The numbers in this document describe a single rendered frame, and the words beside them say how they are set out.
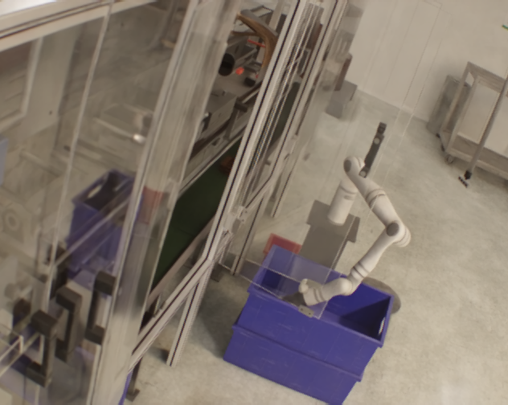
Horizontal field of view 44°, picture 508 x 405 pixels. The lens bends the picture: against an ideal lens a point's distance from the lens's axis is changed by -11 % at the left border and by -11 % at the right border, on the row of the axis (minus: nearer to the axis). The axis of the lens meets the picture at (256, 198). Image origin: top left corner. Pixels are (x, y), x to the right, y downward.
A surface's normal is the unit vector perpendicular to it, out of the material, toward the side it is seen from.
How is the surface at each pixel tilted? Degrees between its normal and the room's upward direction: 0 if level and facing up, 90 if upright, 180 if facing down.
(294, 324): 90
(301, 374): 90
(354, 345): 90
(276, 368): 90
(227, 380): 0
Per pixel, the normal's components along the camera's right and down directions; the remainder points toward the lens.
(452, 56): -0.29, 0.38
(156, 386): 0.31, -0.83
